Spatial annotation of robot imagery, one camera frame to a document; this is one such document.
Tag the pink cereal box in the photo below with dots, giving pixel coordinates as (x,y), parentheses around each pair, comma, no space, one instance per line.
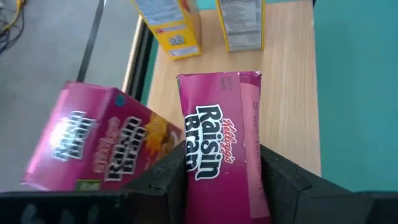
(93,137)
(217,161)

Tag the yellow cereal box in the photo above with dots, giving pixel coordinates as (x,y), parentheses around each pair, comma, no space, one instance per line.
(242,25)
(168,25)

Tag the black metal table frame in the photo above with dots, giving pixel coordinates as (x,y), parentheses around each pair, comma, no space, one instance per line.
(142,68)

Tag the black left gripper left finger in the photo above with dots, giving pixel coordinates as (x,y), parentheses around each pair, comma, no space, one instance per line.
(171,180)

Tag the wooden board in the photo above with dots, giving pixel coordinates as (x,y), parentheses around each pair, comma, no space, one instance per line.
(286,93)

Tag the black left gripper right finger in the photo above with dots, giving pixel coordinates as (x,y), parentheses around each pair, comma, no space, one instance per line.
(283,183)

